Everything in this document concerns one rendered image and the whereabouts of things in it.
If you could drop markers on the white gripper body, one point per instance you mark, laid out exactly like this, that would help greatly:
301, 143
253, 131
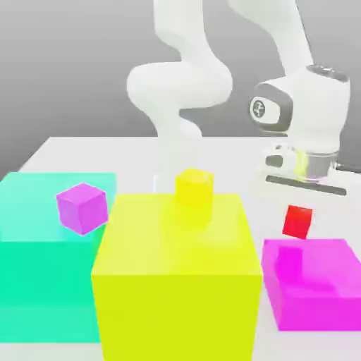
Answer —
306, 186

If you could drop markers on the small purple cube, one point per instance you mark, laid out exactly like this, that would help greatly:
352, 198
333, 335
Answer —
81, 208

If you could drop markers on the large teal box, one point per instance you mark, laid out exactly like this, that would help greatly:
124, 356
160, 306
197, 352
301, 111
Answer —
42, 268

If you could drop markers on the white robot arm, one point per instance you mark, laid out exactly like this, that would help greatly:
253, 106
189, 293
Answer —
180, 84

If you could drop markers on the small red cube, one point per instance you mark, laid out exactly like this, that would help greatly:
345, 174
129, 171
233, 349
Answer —
297, 222

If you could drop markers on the small yellow cube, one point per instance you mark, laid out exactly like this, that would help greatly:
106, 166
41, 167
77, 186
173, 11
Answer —
194, 186

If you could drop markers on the large magenta box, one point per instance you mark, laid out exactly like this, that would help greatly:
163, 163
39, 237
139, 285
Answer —
316, 284

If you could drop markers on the large yellow box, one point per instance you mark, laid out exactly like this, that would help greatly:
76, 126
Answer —
177, 282

